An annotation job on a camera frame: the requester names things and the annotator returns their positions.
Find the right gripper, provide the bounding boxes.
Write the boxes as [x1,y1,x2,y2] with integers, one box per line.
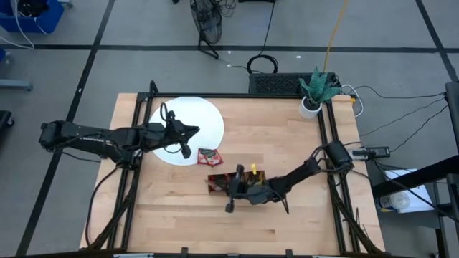
[218,164,285,206]

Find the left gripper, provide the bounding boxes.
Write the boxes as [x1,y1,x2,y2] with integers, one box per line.
[141,110,201,151]

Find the wooden tea organizer box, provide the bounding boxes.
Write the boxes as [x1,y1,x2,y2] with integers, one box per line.
[207,170,268,196]

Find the black computer case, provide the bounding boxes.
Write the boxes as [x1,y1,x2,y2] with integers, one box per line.
[247,72,341,96]

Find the black floor fan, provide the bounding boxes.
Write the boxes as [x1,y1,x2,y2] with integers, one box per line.
[189,0,224,60]

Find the green snake plant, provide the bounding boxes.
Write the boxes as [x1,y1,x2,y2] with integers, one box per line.
[298,65,342,108]

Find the black power adapter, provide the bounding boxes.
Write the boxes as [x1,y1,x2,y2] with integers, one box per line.
[351,145,392,160]

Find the white plastic bottle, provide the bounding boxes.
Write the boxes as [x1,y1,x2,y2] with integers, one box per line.
[375,191,412,213]

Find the blue plastic bin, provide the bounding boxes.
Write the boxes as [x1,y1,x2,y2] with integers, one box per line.
[0,0,66,34]

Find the gray metal bar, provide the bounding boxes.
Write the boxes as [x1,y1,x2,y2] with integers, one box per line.
[0,79,34,92]

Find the white paper sheets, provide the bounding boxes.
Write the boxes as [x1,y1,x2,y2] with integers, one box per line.
[382,167,437,215]

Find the black aluminium table frame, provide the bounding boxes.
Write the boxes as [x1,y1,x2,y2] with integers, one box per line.
[79,80,387,258]

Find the coiled black cable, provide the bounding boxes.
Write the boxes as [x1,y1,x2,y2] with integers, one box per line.
[246,53,280,75]

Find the yellow hanging cable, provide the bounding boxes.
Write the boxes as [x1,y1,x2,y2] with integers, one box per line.
[322,0,350,73]

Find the black desk frame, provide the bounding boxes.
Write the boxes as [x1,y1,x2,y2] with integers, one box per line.
[371,80,459,258]

